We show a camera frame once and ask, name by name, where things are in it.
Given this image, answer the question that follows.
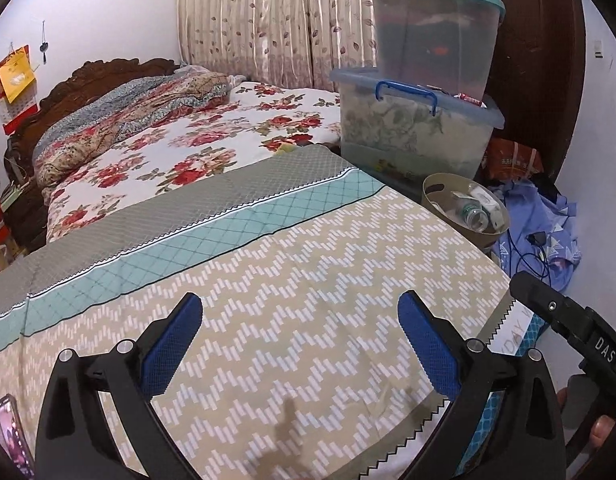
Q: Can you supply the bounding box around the blue cloth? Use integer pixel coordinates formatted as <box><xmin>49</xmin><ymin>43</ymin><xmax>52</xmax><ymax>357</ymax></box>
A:
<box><xmin>488</xmin><ymin>180</ymin><xmax>584</xmax><ymax>293</ymax></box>

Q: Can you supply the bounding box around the orange snack packet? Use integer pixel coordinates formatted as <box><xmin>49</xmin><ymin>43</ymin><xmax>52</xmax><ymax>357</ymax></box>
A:
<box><xmin>487</xmin><ymin>137</ymin><xmax>545</xmax><ymax>176</ymax></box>

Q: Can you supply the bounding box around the brown wooden door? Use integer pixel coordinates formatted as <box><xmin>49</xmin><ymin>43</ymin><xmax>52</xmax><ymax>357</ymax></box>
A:
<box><xmin>480</xmin><ymin>0</ymin><xmax>587</xmax><ymax>186</ymax></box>

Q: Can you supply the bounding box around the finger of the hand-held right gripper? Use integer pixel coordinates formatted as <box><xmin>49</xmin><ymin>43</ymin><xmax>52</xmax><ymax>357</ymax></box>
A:
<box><xmin>508</xmin><ymin>270</ymin><xmax>596</xmax><ymax>346</ymax></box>

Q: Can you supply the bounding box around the red yellow wall calendar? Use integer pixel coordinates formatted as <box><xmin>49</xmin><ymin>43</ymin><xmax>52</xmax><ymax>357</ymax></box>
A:
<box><xmin>0</xmin><ymin>45</ymin><xmax>39</xmax><ymax>136</ymax></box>

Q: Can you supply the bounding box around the smartphone with lit screen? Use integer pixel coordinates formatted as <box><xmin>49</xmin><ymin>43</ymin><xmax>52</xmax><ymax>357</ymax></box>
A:
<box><xmin>0</xmin><ymin>394</ymin><xmax>34</xmax><ymax>478</ymax></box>

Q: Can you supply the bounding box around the beige round bin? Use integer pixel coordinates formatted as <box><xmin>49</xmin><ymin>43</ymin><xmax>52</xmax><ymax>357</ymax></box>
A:
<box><xmin>421</xmin><ymin>172</ymin><xmax>511</xmax><ymax>256</ymax></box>

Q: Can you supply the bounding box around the clear storage box blue handle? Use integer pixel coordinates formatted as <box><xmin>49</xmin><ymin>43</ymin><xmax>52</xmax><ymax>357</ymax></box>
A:
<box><xmin>329</xmin><ymin>67</ymin><xmax>505</xmax><ymax>183</ymax></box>

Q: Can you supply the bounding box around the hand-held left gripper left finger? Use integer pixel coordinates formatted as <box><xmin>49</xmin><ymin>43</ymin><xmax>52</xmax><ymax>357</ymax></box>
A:
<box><xmin>35</xmin><ymin>291</ymin><xmax>205</xmax><ymax>480</ymax></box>

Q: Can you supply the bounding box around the person's right hand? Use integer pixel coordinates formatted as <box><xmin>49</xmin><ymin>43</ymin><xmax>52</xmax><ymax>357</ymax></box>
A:
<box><xmin>557</xmin><ymin>387</ymin><xmax>614</xmax><ymax>443</ymax></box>

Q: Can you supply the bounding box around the carved wooden headboard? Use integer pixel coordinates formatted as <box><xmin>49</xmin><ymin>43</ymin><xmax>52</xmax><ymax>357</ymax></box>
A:
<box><xmin>5</xmin><ymin>58</ymin><xmax>181</xmax><ymax>186</ymax></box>

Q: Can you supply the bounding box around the black charger cable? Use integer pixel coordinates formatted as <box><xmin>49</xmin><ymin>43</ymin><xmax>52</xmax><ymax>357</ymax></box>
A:
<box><xmin>508</xmin><ymin>232</ymin><xmax>554</xmax><ymax>278</ymax></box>

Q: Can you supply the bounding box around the small red packet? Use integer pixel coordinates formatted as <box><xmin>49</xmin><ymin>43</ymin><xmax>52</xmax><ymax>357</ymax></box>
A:
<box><xmin>453</xmin><ymin>92</ymin><xmax>489</xmax><ymax>109</ymax></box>

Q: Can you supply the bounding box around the clear plastic bottle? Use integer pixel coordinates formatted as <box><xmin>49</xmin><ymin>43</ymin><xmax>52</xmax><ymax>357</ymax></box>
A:
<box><xmin>450</xmin><ymin>196</ymin><xmax>490</xmax><ymax>233</ymax></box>

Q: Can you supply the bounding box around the clear storage box teal lid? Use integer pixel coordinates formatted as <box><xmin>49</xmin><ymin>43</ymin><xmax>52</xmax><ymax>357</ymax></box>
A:
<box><xmin>364</xmin><ymin>0</ymin><xmax>506</xmax><ymax>106</ymax></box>

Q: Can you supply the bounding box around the floral patchwork quilt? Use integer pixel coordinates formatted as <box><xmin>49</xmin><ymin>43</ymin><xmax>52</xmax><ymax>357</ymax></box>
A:
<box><xmin>32</xmin><ymin>65</ymin><xmax>249</xmax><ymax>191</ymax></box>

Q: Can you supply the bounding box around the dark wooden nightstand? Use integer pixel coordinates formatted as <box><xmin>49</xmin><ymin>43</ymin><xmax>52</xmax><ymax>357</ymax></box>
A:
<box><xmin>0</xmin><ymin>182</ymin><xmax>49</xmax><ymax>256</ymax></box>

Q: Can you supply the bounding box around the leaf print curtain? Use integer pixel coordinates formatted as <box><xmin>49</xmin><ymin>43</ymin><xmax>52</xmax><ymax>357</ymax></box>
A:
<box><xmin>177</xmin><ymin>0</ymin><xmax>384</xmax><ymax>92</ymax></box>

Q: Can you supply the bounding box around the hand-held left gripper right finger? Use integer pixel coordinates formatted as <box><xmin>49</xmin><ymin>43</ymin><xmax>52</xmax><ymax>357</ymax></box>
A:
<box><xmin>397</xmin><ymin>290</ymin><xmax>568</xmax><ymax>480</ymax></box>

